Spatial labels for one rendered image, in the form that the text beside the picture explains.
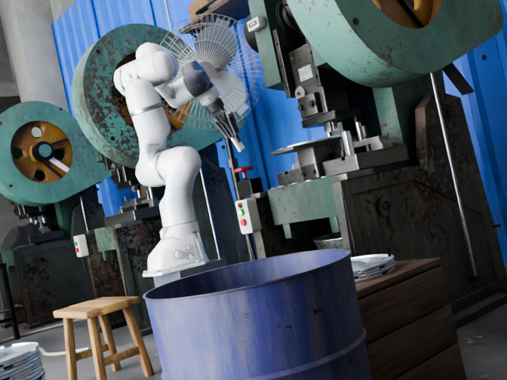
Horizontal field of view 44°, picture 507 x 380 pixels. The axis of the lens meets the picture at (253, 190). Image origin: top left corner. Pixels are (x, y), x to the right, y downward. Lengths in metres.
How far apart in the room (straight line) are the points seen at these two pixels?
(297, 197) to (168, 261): 0.63
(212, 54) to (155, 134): 1.27
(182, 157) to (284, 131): 2.43
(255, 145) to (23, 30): 3.69
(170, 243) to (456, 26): 1.31
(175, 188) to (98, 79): 1.60
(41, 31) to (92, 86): 4.17
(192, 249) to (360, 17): 0.91
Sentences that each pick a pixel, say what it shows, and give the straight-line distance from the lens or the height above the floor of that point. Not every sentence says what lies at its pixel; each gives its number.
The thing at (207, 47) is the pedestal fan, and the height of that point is 1.41.
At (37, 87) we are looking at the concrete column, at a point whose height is 2.33.
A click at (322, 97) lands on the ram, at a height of 0.95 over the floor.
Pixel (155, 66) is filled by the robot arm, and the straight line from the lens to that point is 2.08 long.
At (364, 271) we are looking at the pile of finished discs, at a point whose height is 0.38.
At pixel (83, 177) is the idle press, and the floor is 1.08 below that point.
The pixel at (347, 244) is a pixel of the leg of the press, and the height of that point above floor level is 0.40.
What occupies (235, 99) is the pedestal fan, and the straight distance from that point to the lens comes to 3.19.
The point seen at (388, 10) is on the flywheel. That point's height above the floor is 1.17.
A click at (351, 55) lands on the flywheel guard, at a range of 2.10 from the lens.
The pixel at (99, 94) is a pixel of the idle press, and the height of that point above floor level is 1.34.
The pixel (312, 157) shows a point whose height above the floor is 0.73.
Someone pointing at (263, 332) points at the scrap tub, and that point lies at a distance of 1.07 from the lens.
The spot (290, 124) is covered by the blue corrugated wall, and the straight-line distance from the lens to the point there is 4.34.
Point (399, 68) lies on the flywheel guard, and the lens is 2.15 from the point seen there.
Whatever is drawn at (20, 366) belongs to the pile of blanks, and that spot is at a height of 0.33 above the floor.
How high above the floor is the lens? 0.62
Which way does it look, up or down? 1 degrees up
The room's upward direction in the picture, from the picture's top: 12 degrees counter-clockwise
